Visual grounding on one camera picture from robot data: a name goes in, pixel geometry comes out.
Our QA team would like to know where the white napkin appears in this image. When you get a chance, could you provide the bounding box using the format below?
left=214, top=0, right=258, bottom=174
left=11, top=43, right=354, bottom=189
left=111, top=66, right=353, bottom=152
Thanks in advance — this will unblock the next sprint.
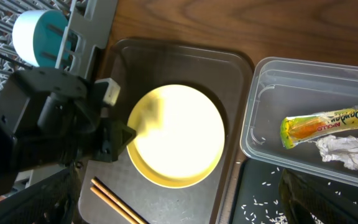
left=315, top=135, right=358, bottom=170

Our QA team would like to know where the green snack wrapper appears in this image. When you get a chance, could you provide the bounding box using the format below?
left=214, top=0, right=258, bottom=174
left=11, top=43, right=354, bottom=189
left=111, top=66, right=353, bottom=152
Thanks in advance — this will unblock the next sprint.
left=280, top=106, right=358, bottom=149

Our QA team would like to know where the brown serving tray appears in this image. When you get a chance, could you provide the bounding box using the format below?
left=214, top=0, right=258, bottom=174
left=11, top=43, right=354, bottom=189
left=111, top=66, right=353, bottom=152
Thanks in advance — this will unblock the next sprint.
left=78, top=39, right=252, bottom=223

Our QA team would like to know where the wooden chopstick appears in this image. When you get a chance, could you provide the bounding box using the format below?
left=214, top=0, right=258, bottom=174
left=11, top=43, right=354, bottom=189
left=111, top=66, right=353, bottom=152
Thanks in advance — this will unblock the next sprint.
left=90, top=186, right=140, bottom=224
left=90, top=177, right=148, bottom=224

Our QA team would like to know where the rice pile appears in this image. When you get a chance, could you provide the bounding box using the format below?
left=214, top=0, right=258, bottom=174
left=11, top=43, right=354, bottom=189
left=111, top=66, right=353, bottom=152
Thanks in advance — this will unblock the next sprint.
left=240, top=166, right=358, bottom=224

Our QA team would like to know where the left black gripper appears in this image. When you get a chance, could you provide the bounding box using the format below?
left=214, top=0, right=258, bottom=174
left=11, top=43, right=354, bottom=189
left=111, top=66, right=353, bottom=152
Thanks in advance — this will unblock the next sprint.
left=0, top=68, right=136, bottom=170

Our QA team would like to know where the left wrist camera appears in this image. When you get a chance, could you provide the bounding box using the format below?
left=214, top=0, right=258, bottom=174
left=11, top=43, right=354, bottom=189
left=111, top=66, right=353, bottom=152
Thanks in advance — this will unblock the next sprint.
left=94, top=78, right=121, bottom=106

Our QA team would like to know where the clear plastic waste bin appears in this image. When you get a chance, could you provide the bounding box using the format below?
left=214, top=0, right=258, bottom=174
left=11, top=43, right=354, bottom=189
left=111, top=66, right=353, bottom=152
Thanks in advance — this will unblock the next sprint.
left=240, top=57, right=358, bottom=187

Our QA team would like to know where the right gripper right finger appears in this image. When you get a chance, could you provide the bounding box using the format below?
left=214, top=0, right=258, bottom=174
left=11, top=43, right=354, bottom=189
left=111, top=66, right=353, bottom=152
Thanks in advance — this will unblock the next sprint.
left=278, top=169, right=358, bottom=224

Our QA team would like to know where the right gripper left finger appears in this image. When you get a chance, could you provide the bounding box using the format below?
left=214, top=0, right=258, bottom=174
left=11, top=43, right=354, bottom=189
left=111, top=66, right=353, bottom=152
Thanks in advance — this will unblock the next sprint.
left=0, top=166, right=81, bottom=223

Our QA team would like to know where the yellow plate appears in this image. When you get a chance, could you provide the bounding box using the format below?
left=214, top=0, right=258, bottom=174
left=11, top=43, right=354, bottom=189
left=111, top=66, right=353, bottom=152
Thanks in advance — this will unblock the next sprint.
left=127, top=85, right=226, bottom=189

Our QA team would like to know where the black waste tray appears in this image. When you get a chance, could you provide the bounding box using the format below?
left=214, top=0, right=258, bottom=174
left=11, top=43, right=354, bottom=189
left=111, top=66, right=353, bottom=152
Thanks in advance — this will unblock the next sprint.
left=230, top=157, right=358, bottom=224

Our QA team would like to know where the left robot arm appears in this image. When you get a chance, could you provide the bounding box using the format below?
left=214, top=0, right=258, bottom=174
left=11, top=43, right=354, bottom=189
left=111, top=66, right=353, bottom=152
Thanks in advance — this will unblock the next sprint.
left=0, top=67, right=136, bottom=195

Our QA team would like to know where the light blue bowl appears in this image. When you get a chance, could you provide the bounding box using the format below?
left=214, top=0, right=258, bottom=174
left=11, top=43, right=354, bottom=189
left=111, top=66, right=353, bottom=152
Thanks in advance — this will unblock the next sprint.
left=12, top=10, right=68, bottom=68

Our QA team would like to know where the grey plastic dish rack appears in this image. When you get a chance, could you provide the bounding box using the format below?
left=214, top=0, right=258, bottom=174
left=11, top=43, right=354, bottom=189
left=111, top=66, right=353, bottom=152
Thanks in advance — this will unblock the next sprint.
left=0, top=0, right=119, bottom=190

